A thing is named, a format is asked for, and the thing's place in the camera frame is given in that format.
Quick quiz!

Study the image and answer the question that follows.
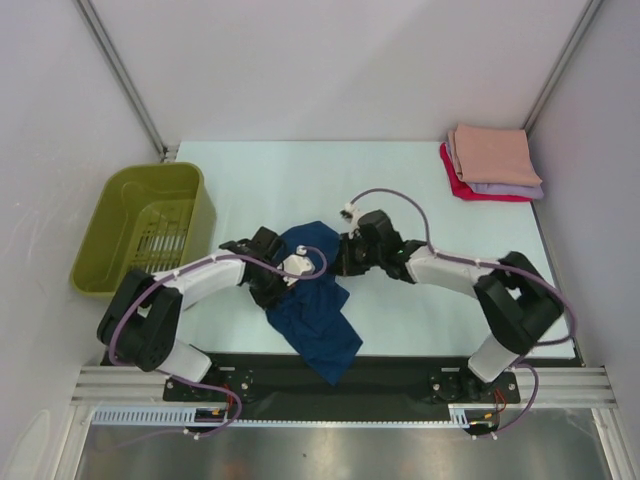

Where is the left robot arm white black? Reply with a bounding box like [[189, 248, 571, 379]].
[[97, 227, 287, 400]]

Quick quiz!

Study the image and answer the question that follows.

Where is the purple cable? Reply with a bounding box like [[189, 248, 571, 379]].
[[344, 187, 576, 440], [107, 243, 329, 441]]

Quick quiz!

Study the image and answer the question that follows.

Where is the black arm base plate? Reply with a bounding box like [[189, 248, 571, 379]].
[[163, 353, 521, 422]]

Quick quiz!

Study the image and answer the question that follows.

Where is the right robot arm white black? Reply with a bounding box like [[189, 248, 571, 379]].
[[331, 205, 565, 401]]

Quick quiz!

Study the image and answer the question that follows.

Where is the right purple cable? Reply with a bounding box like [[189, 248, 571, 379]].
[[344, 187, 576, 440]]

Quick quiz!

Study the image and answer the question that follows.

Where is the left aluminium frame post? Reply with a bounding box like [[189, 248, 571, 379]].
[[72, 0, 170, 163]]

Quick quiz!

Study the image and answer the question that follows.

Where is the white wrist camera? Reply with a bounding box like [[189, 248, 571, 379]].
[[277, 245, 316, 288], [340, 202, 363, 239]]

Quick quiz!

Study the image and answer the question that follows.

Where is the right aluminium frame post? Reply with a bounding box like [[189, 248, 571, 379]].
[[522, 0, 606, 136]]

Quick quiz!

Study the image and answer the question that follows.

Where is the white slotted cable duct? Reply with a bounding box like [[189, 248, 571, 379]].
[[92, 406, 496, 429]]

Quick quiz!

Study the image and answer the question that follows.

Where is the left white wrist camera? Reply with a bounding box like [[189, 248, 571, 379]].
[[277, 245, 316, 288]]

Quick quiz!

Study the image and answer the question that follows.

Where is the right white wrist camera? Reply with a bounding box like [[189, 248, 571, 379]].
[[340, 202, 363, 239]]

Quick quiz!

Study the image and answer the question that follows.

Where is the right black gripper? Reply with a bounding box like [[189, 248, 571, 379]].
[[329, 231, 385, 276]]

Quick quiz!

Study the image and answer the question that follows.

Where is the dark blue t shirt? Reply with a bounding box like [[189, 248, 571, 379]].
[[266, 221, 363, 386]]

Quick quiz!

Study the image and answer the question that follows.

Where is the folded lilac t shirt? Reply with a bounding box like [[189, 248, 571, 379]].
[[445, 130, 544, 201]]

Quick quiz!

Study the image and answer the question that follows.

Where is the aluminium frame post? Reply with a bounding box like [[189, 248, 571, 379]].
[[522, 0, 606, 136], [72, 0, 170, 163]]

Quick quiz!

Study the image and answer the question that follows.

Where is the olive green plastic basket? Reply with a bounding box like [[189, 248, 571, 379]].
[[70, 163, 216, 300]]

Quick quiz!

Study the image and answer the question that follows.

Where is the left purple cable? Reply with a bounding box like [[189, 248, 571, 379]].
[[107, 243, 329, 441]]

